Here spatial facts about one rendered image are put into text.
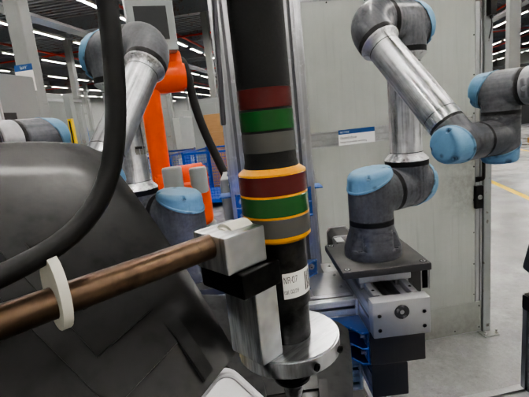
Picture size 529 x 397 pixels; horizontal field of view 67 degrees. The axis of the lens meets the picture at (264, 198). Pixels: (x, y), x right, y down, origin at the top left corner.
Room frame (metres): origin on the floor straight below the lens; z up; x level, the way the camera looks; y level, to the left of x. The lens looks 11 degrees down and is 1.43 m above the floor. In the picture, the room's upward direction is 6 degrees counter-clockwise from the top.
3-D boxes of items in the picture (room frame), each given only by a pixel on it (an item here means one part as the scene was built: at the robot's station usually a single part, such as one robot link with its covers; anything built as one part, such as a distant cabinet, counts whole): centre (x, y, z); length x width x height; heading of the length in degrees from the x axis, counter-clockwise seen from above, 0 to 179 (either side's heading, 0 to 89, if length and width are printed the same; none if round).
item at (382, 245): (1.04, -0.28, 1.09); 0.15 x 0.15 x 0.10
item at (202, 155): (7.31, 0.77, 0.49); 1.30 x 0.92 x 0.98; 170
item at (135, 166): (1.08, 0.34, 1.41); 0.15 x 0.12 x 0.55; 66
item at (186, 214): (1.03, 0.22, 1.20); 0.13 x 0.12 x 0.14; 66
